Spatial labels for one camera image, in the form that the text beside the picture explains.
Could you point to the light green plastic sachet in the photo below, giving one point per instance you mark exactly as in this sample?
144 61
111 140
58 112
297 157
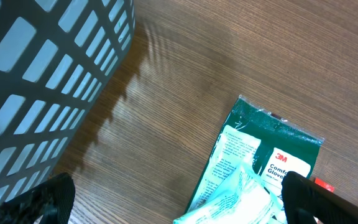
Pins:
240 198

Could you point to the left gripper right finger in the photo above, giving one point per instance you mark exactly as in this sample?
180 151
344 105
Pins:
305 202

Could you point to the grey plastic mesh basket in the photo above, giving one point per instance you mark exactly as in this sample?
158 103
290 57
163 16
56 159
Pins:
56 57

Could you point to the green 3M gloves package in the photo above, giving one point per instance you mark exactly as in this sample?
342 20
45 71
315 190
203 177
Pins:
271 145

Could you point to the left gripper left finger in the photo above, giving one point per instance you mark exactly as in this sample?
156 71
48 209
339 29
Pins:
50 201

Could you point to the red Nescafe coffee stick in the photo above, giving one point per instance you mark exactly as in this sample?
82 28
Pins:
324 184

